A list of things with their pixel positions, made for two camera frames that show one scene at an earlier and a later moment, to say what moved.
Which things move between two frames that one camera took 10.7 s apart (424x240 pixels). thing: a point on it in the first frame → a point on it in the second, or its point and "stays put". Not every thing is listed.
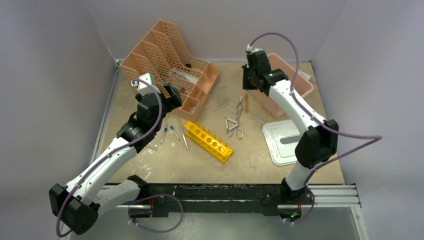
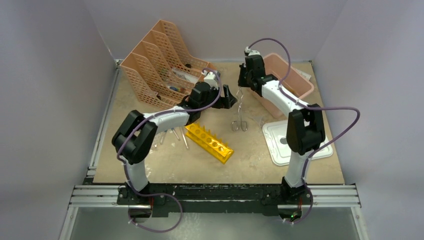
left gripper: [172, 102] → [225, 102]
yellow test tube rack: [208, 141] stays put
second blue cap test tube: [172, 128] stays put
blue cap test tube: [163, 137] stays put
